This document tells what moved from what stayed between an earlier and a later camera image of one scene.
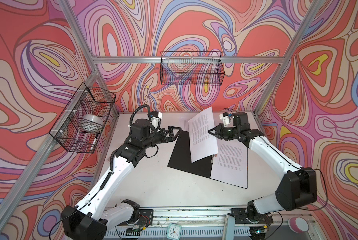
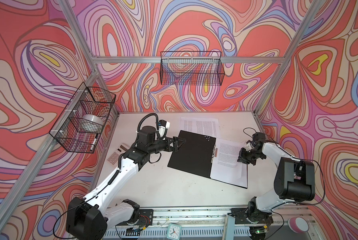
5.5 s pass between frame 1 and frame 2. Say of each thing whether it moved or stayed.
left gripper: moved
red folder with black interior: stayed
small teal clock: stayed
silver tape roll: stayed
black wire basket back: stayed
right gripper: moved
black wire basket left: stayed
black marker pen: stayed
